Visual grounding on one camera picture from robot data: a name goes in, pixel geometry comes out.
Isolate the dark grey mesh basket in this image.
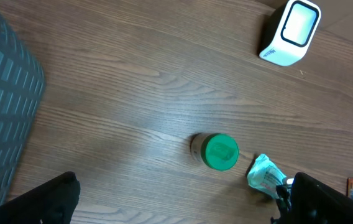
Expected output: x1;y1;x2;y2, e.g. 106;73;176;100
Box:
0;14;46;206

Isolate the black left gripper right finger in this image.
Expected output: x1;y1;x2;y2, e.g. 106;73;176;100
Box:
271;172;353;224

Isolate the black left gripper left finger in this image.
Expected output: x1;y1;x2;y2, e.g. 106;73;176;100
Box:
0;171;81;224

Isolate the teal wipes pack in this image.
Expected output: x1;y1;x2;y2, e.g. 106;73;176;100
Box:
247;154;286;199

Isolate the white barcode scanner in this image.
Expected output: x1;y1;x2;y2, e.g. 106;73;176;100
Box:
259;0;321;67

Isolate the green lid jar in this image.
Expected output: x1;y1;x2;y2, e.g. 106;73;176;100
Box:
190;133;239;171

